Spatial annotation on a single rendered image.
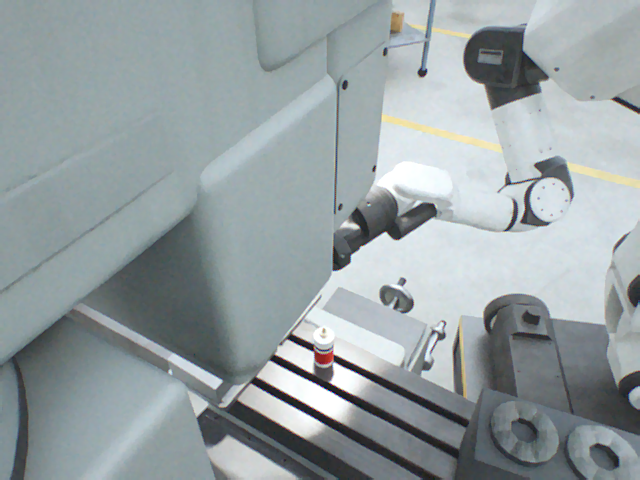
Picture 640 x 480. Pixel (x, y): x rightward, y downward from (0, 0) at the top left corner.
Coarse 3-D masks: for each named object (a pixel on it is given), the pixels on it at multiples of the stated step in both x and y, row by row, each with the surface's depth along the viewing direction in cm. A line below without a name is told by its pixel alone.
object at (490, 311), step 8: (504, 296) 159; (512, 296) 158; (520, 296) 157; (528, 296) 157; (488, 304) 163; (496, 304) 159; (504, 304) 157; (512, 304) 156; (520, 304) 155; (528, 304) 155; (536, 304) 155; (544, 304) 158; (488, 312) 161; (496, 312) 159; (488, 320) 162; (488, 328) 164
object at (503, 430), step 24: (480, 408) 75; (504, 408) 74; (528, 408) 74; (552, 408) 75; (480, 432) 72; (504, 432) 71; (528, 432) 72; (552, 432) 71; (576, 432) 71; (600, 432) 71; (624, 432) 73; (480, 456) 70; (504, 456) 70; (528, 456) 69; (552, 456) 69; (576, 456) 69; (600, 456) 70; (624, 456) 69
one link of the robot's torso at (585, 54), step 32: (544, 0) 79; (576, 0) 71; (608, 0) 67; (544, 32) 76; (576, 32) 72; (608, 32) 69; (544, 64) 79; (576, 64) 76; (608, 64) 74; (576, 96) 81; (608, 96) 79
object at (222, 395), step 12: (288, 336) 107; (276, 348) 104; (168, 360) 96; (180, 360) 95; (180, 372) 96; (192, 372) 93; (204, 372) 93; (192, 384) 96; (204, 384) 92; (216, 384) 92; (228, 384) 95; (204, 396) 96; (216, 396) 93; (228, 396) 95; (228, 408) 95
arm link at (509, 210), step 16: (464, 192) 89; (480, 192) 91; (496, 192) 92; (512, 192) 94; (528, 192) 89; (464, 208) 89; (480, 208) 89; (496, 208) 90; (512, 208) 90; (528, 208) 89; (464, 224) 92; (480, 224) 91; (496, 224) 91; (512, 224) 91; (528, 224) 90; (544, 224) 89
